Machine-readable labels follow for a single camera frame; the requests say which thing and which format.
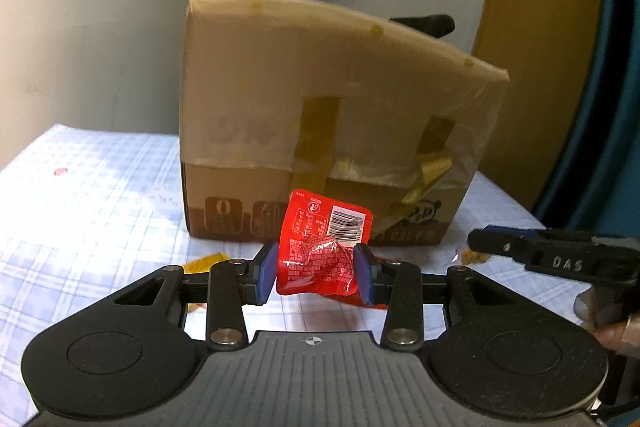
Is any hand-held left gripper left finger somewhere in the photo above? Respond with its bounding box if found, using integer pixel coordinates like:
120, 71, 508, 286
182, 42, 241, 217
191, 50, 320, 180
114, 242, 281, 351

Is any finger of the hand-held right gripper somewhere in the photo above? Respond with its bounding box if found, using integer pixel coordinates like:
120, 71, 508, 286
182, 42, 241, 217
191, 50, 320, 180
467, 225, 599, 281

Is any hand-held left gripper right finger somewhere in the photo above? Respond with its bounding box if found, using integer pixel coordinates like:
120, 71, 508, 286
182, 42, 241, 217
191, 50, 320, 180
352, 243, 502, 351

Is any red snack packet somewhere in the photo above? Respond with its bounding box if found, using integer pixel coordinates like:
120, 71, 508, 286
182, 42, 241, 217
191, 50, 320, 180
276, 190, 375, 298

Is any small brown snack packet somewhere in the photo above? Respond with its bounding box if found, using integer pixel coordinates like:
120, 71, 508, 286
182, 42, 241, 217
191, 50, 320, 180
457, 248, 493, 266

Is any taped cardboard box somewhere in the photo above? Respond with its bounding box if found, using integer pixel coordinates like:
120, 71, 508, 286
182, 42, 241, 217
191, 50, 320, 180
178, 0, 511, 248

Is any person's right hand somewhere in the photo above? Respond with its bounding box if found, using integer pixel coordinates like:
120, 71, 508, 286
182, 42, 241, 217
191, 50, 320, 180
574, 285, 640, 358

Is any yellow snack packet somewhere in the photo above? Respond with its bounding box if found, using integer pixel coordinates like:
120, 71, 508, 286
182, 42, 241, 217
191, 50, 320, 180
184, 253, 232, 276

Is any plaid tablecloth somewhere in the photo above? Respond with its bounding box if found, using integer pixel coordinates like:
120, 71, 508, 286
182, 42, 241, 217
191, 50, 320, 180
0, 124, 601, 414

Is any wooden door panel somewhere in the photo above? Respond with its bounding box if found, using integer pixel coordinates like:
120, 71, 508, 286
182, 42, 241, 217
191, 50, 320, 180
472, 0, 609, 211

